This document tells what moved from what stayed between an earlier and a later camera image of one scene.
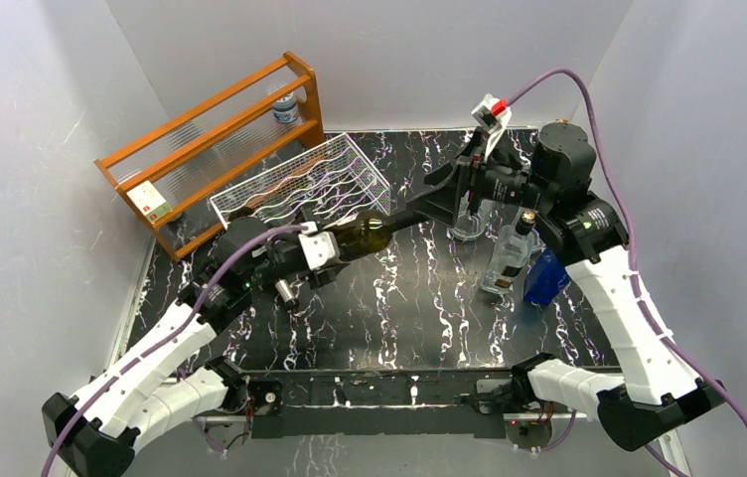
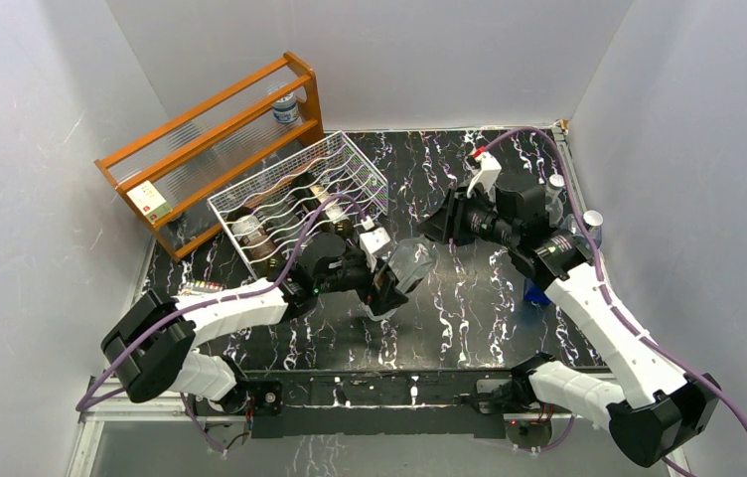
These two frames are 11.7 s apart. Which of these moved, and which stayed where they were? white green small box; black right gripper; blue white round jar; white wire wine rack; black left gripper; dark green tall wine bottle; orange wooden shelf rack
Moved: black left gripper; black right gripper; dark green tall wine bottle
Stayed: blue white round jar; white wire wine rack; white green small box; orange wooden shelf rack
